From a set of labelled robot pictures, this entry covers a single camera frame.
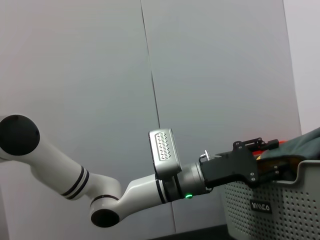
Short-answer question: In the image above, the yellow and grey-green towel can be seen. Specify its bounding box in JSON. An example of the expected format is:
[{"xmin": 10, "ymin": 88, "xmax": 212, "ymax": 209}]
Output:
[{"xmin": 250, "ymin": 126, "xmax": 320, "ymax": 176}]

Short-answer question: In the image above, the left gripper cable with plug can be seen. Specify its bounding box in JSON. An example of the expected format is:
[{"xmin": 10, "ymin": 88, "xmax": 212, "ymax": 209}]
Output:
[{"xmin": 199, "ymin": 149, "xmax": 213, "ymax": 162}]

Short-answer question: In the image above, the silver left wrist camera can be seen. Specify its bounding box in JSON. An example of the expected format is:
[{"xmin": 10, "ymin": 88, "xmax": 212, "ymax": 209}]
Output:
[{"xmin": 148, "ymin": 127, "xmax": 183, "ymax": 181}]

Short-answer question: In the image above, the grey perforated storage box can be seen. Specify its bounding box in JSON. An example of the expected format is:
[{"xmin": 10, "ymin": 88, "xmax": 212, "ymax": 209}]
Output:
[{"xmin": 223, "ymin": 159, "xmax": 320, "ymax": 240}]

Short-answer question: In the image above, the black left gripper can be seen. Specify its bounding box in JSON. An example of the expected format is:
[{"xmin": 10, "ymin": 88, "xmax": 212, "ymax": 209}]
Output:
[{"xmin": 199, "ymin": 138, "xmax": 297, "ymax": 190}]

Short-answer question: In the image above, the black tablecloth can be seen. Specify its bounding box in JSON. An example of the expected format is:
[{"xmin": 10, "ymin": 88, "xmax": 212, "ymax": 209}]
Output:
[{"xmin": 153, "ymin": 223, "xmax": 232, "ymax": 240}]

